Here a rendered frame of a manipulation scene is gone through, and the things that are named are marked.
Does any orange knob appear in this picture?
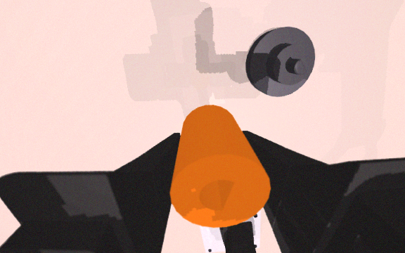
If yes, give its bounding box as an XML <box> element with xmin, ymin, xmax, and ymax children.
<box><xmin>170</xmin><ymin>105</ymin><xmax>271</xmax><ymax>228</ymax></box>

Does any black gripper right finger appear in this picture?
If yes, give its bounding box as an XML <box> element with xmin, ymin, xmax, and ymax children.
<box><xmin>242</xmin><ymin>131</ymin><xmax>405</xmax><ymax>253</ymax></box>

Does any dark grey round pedestal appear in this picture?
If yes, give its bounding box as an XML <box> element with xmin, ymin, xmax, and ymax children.
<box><xmin>245</xmin><ymin>26</ymin><xmax>316</xmax><ymax>98</ymax></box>

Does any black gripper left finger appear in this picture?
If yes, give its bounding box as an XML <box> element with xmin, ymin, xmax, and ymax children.
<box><xmin>0</xmin><ymin>133</ymin><xmax>181</xmax><ymax>253</ymax></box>

